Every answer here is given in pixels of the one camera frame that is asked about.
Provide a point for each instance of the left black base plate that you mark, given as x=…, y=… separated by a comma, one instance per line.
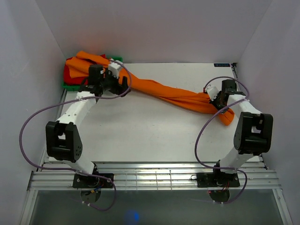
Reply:
x=82, y=181

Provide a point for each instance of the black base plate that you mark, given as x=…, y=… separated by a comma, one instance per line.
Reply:
x=213, y=180
x=82, y=181

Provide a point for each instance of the aluminium rail frame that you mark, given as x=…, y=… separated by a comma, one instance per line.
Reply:
x=153, y=176

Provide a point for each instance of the blue logo sticker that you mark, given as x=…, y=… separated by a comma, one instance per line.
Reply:
x=219, y=65

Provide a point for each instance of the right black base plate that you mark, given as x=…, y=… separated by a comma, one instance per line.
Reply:
x=213, y=180

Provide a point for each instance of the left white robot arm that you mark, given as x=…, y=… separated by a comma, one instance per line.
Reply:
x=63, y=140

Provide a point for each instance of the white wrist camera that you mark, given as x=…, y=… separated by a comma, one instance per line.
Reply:
x=115, y=66
x=212, y=91

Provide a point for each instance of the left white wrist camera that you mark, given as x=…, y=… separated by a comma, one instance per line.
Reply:
x=115, y=66

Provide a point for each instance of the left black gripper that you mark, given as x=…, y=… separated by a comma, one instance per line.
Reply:
x=117, y=89

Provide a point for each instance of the green plastic tray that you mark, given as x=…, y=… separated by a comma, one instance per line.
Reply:
x=70, y=87

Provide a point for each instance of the orange trousers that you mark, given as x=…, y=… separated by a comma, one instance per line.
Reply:
x=198, y=102

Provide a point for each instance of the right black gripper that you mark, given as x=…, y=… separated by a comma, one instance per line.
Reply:
x=213, y=102

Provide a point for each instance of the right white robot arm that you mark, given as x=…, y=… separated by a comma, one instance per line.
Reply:
x=253, y=133

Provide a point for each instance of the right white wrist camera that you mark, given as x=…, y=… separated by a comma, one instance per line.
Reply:
x=212, y=91

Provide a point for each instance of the red folded trousers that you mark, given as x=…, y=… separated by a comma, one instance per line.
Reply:
x=77, y=67

